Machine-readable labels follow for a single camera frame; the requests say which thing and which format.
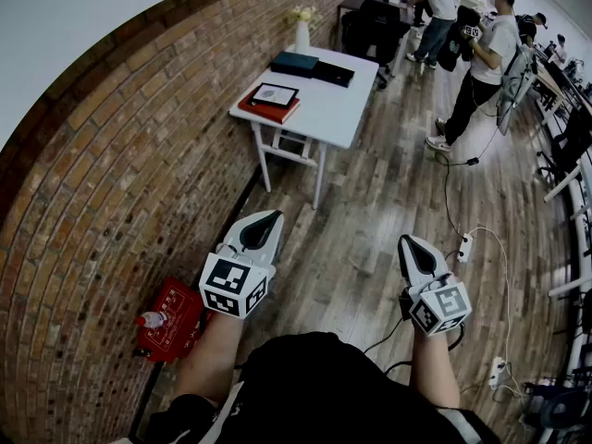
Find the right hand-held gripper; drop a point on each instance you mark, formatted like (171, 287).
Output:
(439, 305)

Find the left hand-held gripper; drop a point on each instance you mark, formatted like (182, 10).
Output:
(226, 285)

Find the black book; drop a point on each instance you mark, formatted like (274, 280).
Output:
(332, 73)

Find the person's right forearm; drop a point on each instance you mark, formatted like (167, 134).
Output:
(435, 368)

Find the person's left forearm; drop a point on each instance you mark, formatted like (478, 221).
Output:
(210, 359)

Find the red toolbox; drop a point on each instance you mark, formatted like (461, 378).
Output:
(178, 326)

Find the dark teal book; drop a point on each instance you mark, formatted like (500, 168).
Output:
(294, 64)

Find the white power strip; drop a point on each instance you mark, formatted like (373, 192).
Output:
(497, 372)
(465, 247)

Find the red book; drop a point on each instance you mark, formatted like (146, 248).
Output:
(277, 113)

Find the clear bottle with red cap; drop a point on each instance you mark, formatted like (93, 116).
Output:
(151, 320)

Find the white table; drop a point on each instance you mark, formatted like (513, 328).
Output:
(333, 109)

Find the person's black clothing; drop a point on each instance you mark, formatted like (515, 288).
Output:
(324, 386)

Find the black mesh chair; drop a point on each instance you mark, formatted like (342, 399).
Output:
(575, 146)

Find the white vase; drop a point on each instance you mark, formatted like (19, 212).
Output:
(302, 37)

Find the dark blue chair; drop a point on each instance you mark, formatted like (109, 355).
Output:
(564, 410)

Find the black garment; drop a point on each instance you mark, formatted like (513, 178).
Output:
(455, 51)

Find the pale yellow flower bouquet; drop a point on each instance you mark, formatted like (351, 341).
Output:
(304, 15)

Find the black office chair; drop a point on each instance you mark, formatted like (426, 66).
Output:
(374, 30)

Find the dark wooden desk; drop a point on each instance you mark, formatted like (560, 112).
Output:
(351, 0)

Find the black picture frame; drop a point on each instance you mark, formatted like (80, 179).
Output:
(274, 94)

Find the white desk frame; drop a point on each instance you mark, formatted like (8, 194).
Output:
(562, 190)

